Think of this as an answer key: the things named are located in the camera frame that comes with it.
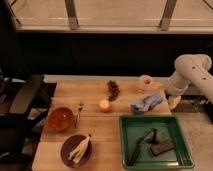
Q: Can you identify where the yellow-red apple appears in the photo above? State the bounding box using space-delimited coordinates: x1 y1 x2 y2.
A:
99 99 111 112

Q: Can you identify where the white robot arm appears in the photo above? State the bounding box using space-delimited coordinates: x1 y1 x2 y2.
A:
165 54 213 109

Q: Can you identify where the red bowl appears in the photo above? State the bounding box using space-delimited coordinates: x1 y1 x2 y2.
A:
47 107 74 131

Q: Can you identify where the blue crumpled cloth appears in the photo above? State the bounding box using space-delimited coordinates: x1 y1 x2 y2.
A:
130 93 163 114

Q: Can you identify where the clear cup with orange content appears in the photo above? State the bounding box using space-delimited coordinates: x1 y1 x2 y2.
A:
139 75 153 91

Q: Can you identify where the dark spatula utensil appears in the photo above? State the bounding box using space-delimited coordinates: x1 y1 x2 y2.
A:
128 129 153 166

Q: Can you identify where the green plastic tray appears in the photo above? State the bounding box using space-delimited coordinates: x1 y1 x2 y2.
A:
119 115 194 170

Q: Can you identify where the dark brown sponge block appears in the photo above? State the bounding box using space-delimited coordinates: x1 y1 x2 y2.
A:
150 140 174 156

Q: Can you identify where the bunch of dark grapes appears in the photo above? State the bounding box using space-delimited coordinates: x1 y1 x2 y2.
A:
107 80 120 101

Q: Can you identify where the metal fork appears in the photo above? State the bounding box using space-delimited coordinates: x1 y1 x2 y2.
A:
75 102 84 127

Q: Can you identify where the purple plate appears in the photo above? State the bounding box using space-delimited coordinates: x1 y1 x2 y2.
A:
60 135 92 168

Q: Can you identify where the peeled banana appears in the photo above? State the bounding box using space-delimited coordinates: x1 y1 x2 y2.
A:
68 135 91 164

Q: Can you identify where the black chair left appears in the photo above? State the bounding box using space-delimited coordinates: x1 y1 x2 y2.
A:
0 75 55 171

